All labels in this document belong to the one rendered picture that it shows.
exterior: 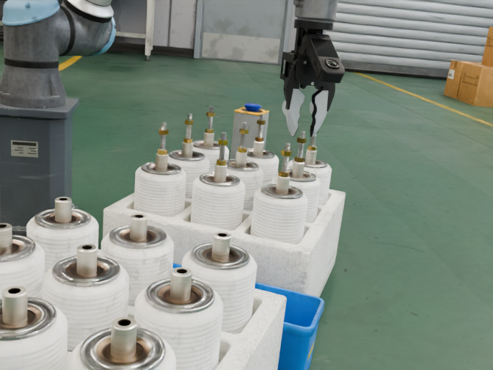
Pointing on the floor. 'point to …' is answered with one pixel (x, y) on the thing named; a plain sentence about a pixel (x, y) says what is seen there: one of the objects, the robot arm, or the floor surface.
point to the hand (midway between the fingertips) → (304, 130)
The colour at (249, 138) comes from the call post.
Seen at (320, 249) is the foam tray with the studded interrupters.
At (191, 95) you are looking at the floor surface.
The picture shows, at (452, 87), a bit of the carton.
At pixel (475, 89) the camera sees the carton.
